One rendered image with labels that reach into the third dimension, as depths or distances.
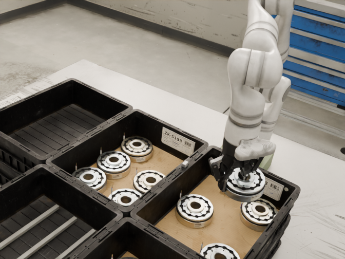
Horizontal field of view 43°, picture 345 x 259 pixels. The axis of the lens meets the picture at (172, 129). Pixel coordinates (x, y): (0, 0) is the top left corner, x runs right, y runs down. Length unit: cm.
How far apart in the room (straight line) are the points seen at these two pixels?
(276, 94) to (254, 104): 55
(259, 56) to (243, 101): 10
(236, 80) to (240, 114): 8
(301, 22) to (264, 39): 211
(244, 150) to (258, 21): 27
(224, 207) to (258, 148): 41
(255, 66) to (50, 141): 85
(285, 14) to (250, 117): 33
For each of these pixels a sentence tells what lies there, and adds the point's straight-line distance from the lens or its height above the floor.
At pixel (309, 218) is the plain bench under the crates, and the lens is 155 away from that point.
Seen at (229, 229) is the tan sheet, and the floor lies 83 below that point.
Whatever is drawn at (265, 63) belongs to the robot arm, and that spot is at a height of 137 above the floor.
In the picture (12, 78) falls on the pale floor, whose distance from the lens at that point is 366.
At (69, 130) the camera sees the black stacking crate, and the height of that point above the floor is 83.
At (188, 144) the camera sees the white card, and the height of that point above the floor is 90.
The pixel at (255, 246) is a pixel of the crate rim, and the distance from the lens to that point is 108.
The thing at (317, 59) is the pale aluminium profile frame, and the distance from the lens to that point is 302.
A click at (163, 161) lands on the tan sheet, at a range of 142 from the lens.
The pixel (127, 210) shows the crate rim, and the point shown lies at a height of 93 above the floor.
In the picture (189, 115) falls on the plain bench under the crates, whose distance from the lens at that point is 191.
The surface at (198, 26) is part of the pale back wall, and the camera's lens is 433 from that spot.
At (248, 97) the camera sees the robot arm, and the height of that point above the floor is 128.
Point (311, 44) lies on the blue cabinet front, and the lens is 304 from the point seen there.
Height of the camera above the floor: 170
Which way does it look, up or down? 34 degrees down
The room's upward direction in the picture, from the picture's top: 7 degrees clockwise
